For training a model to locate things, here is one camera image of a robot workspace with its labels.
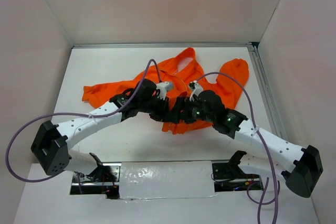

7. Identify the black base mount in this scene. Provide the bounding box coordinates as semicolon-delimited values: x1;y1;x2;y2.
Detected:
211;151;263;193
67;151;121;199

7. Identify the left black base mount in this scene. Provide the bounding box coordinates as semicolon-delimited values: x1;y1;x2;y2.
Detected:
67;151;121;199

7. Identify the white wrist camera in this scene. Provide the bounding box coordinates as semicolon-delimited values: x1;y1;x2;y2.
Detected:
188;80;203;101
156;81;174;100

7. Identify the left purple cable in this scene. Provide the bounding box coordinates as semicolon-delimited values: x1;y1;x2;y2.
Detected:
5;59;162;195

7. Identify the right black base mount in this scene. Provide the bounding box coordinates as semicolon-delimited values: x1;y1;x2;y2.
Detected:
211;151;263;193

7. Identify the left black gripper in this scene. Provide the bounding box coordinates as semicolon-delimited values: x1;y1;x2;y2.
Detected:
139;94;169;122

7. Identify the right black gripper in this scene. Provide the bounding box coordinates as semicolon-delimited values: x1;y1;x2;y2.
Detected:
164;95;215;123

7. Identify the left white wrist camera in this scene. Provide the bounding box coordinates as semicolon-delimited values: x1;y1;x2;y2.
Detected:
156;81;174;100

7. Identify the orange zip-up jacket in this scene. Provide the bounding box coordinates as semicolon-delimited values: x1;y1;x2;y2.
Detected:
82;48;249;135

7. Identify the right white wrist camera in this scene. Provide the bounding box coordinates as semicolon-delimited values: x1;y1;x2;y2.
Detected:
188;80;203;101

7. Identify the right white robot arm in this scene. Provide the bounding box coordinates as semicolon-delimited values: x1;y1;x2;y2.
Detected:
165;90;323;198

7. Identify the purple cable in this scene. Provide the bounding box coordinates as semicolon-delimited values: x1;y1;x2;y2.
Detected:
195;71;280;224
5;59;162;195

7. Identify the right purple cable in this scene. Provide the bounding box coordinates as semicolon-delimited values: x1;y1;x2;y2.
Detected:
195;71;280;224

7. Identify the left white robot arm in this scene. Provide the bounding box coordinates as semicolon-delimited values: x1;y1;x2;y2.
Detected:
31;79;173;182

